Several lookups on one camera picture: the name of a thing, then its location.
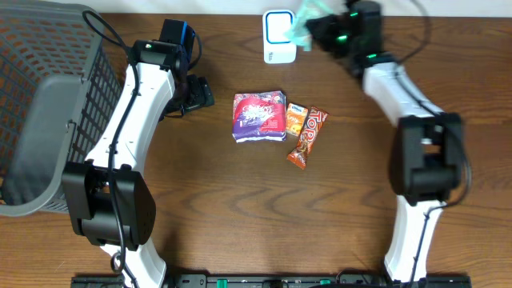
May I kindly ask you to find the teal snack packet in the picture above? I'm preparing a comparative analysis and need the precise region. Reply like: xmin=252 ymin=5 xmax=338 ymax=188
xmin=284 ymin=0 xmax=348 ymax=52

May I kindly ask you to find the red purple floral packet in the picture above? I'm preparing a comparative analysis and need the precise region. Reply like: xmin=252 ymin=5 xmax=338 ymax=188
xmin=232 ymin=90 xmax=286 ymax=143

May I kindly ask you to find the small orange tissue pack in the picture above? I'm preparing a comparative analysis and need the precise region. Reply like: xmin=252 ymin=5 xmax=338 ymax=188
xmin=286 ymin=103 xmax=309 ymax=136

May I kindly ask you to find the orange Top chocolate bar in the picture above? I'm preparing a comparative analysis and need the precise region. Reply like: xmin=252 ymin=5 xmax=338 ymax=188
xmin=287 ymin=106 xmax=329 ymax=170

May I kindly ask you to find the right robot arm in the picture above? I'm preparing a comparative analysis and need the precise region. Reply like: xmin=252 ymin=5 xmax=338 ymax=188
xmin=306 ymin=10 xmax=472 ymax=287

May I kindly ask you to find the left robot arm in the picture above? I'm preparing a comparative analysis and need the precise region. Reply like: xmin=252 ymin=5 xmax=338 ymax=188
xmin=62 ymin=40 xmax=214 ymax=287

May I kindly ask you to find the grey plastic basket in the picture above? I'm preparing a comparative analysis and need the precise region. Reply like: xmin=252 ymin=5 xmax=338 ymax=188
xmin=1 ymin=1 xmax=121 ymax=217

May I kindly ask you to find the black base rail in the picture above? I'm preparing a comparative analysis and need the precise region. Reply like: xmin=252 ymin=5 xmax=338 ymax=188
xmin=71 ymin=273 xmax=473 ymax=288

